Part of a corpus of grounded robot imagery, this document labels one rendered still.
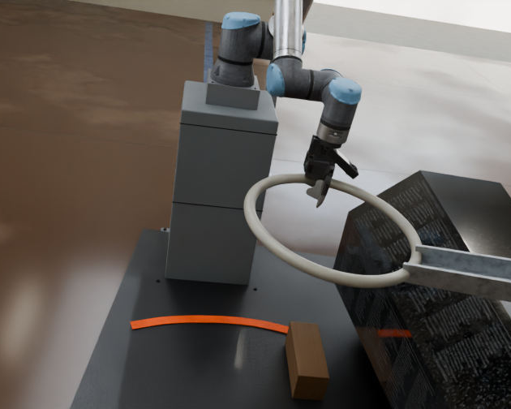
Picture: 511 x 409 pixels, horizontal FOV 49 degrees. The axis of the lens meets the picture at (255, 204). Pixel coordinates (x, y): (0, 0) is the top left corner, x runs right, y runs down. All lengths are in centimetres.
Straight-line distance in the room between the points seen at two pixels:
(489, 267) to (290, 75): 74
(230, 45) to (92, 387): 140
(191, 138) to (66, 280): 88
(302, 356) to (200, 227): 74
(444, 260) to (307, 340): 94
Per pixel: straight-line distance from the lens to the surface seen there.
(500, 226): 206
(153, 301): 256
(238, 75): 237
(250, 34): 235
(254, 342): 242
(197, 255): 262
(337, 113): 158
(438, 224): 199
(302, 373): 217
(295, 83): 165
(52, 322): 249
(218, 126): 232
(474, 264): 150
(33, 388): 224
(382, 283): 136
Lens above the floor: 163
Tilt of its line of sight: 28 degrees down
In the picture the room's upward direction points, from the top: 10 degrees clockwise
